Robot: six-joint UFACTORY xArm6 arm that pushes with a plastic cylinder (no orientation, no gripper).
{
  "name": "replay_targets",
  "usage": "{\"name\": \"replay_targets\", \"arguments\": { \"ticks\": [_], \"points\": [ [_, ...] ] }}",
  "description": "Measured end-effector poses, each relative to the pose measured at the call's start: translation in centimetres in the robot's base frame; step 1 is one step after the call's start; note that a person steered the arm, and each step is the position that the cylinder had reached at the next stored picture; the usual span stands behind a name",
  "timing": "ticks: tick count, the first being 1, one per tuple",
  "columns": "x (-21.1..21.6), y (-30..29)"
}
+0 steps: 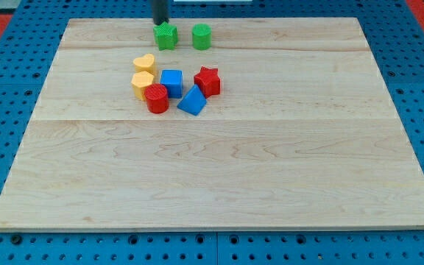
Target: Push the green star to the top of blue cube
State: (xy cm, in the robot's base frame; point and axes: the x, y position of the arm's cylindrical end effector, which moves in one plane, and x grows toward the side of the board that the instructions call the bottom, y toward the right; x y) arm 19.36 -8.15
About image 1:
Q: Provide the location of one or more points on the green star block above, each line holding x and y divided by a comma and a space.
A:
166, 36

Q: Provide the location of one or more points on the red star block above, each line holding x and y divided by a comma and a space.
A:
208, 81

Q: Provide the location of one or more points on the blue cube block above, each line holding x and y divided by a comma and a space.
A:
172, 79

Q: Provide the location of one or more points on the blue triangular prism block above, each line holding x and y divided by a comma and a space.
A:
193, 102

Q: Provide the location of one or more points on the red cylinder block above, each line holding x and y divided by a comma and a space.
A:
157, 99

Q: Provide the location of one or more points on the yellow hexagon block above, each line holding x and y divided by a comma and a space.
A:
139, 82

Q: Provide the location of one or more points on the light wooden board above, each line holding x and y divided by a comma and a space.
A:
303, 136

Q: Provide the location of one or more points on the yellow heart block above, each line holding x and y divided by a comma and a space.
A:
145, 63

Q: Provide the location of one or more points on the green cylinder block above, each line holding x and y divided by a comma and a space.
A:
201, 36

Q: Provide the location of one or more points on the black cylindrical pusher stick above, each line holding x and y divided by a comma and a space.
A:
160, 11

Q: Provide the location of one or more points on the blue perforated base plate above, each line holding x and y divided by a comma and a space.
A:
27, 49

